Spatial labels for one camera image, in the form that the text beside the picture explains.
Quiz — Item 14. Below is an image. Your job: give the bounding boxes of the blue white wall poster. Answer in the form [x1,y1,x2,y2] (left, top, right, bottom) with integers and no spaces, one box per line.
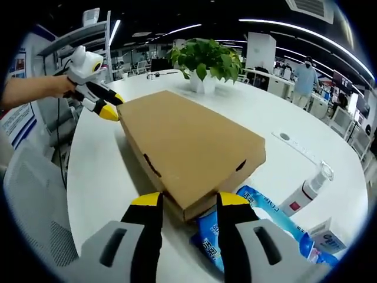
[0,101,38,150]

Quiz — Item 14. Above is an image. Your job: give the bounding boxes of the small black desk tool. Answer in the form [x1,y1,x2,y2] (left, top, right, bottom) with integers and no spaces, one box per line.
[146,70,177,80]

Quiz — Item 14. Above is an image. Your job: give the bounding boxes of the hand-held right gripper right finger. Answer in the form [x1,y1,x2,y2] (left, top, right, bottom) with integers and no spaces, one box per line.
[216,191,313,283]

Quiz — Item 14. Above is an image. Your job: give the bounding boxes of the grey metal shelf rack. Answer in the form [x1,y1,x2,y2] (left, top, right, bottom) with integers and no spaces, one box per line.
[37,10,113,83]

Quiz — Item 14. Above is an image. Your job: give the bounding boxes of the brown cardboard shoe box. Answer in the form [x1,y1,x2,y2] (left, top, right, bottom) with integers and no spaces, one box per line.
[116,90,267,222]

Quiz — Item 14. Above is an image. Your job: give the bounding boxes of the ceiling air conditioner vent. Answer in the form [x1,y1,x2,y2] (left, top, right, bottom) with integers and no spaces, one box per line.
[285,0,335,24]

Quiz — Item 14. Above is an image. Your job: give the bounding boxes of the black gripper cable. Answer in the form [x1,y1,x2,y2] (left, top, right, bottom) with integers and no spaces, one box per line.
[55,97,67,189]

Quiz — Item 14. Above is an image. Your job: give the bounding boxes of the white mesh office chair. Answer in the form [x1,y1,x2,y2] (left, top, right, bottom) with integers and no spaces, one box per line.
[2,146,80,268]

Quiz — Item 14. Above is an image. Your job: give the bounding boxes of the white spray bottle red label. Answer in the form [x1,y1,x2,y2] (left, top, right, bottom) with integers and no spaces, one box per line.
[278,160,335,218]

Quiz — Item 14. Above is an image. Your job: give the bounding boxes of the blue tissue pack pink flower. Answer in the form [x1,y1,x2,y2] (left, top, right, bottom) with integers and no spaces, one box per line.
[190,210,339,274]

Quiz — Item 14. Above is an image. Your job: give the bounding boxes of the small white blue box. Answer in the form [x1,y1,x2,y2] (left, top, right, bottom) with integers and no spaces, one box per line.
[307,218,348,253]

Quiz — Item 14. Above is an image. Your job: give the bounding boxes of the person's left hand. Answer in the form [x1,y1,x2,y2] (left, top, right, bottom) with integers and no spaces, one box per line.
[51,75,79,100]

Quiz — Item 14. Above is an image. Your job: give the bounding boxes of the ceiling light strip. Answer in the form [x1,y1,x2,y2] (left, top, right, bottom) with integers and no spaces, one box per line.
[238,18,376,80]

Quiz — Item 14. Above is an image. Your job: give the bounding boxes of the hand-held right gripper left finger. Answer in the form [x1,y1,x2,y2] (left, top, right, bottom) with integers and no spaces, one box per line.
[79,191,164,283]

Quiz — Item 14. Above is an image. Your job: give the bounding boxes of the green plant in white pot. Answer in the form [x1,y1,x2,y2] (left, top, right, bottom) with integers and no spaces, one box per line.
[167,38,244,94]

